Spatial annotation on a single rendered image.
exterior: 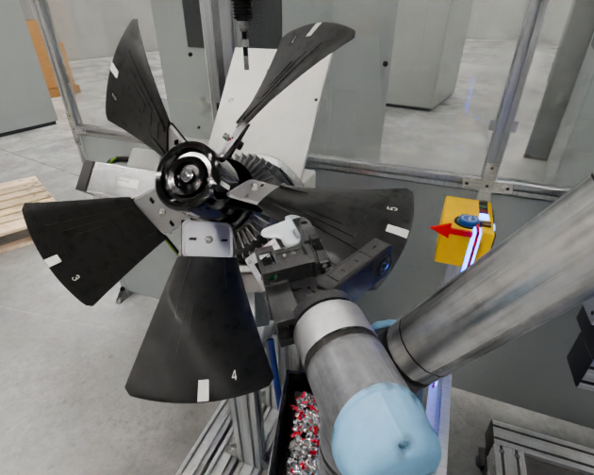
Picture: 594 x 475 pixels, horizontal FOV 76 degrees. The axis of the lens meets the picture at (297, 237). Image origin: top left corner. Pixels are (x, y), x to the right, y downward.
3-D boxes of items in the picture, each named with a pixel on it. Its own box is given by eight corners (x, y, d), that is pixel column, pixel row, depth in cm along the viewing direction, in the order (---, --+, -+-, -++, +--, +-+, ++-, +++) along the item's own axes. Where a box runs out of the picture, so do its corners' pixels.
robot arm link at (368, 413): (343, 526, 28) (353, 464, 23) (302, 398, 37) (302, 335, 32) (437, 494, 29) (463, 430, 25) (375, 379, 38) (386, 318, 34)
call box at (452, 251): (437, 232, 95) (446, 193, 90) (480, 239, 92) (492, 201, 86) (432, 267, 82) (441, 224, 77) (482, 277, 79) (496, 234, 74)
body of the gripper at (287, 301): (252, 244, 46) (273, 310, 36) (319, 227, 47) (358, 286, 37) (261, 291, 50) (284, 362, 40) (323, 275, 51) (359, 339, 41)
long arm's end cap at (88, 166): (128, 176, 99) (93, 160, 89) (120, 204, 99) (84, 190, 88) (119, 174, 100) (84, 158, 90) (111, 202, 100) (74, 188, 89)
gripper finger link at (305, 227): (290, 209, 50) (311, 248, 43) (302, 207, 50) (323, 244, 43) (294, 238, 52) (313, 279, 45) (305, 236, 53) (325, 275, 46)
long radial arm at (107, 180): (223, 193, 90) (198, 178, 79) (216, 223, 90) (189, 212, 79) (128, 176, 99) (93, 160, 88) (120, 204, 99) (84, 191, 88)
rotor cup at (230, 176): (181, 226, 74) (136, 210, 62) (200, 156, 76) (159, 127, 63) (246, 240, 70) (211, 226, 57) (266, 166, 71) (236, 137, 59)
